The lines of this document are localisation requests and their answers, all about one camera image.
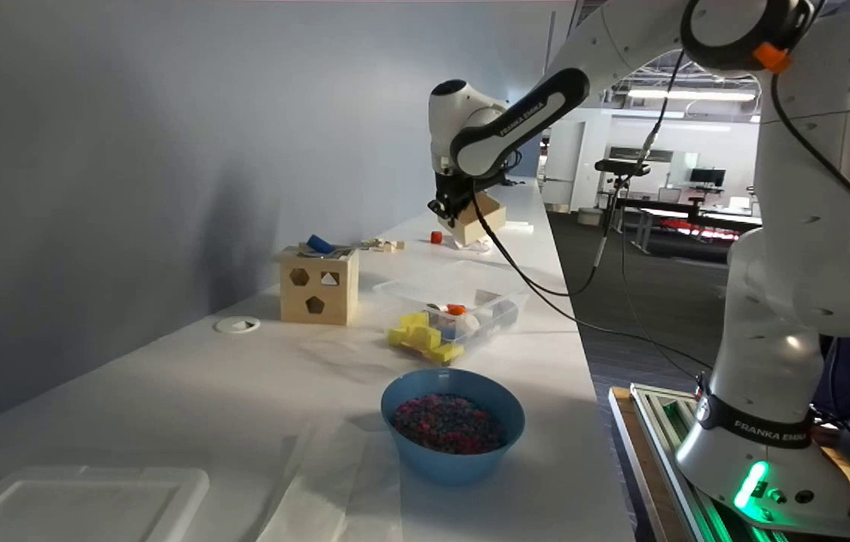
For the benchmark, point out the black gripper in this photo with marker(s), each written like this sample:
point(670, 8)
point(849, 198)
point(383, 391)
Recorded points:
point(453, 189)

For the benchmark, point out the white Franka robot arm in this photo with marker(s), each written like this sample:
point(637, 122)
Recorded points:
point(804, 252)

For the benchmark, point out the small red object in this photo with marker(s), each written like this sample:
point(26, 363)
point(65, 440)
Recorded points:
point(435, 235)

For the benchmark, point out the white round disc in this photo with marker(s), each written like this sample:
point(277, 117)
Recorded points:
point(235, 327)

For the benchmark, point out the wooden letter cube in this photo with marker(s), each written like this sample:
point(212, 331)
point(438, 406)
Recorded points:
point(397, 246)
point(383, 246)

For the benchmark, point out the clear plastic bin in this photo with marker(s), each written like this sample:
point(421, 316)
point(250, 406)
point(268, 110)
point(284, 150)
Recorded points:
point(490, 310)

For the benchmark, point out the yellow wedge block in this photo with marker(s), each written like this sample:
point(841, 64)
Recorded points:
point(410, 331)

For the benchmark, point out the yellow rectangular block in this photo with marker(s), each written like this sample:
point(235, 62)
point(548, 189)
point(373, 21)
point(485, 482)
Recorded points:
point(445, 347)

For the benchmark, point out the blue shape block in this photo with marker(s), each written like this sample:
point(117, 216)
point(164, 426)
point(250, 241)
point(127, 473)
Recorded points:
point(319, 246)

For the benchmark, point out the wooden shape sorter box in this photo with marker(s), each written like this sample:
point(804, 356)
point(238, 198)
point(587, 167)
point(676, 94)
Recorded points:
point(319, 291)

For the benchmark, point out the multicolour beads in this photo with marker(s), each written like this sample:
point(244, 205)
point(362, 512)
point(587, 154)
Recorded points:
point(445, 421)

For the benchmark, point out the background lab desk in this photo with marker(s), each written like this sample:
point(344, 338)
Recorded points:
point(686, 216)

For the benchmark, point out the black monitor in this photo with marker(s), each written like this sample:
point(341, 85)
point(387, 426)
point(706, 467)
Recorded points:
point(706, 178)

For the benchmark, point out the blue bowl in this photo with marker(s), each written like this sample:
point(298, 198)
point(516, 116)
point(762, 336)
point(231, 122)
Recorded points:
point(455, 461)

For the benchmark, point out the ceiling light strip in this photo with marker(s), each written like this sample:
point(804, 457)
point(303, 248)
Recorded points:
point(690, 94)

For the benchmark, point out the thin clear plastic sheet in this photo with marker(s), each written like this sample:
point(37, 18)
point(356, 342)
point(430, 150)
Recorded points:
point(328, 482)

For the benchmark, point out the large clear plastic lid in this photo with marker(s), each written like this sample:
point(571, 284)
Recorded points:
point(74, 507)

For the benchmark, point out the black camera tripod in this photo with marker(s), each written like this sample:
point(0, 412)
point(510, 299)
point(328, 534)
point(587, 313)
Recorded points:
point(623, 169)

